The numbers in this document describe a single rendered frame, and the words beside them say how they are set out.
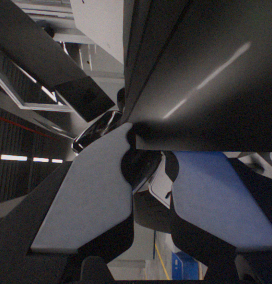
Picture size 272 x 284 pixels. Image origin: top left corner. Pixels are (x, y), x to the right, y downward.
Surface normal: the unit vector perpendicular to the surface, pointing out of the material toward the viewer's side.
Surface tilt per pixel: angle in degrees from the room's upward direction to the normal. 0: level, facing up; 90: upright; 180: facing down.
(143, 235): 90
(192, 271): 90
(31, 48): 130
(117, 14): 50
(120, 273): 90
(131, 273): 90
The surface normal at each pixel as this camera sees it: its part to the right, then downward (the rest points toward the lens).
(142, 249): 0.05, -0.11
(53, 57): 0.65, -0.60
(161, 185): -0.56, 0.01
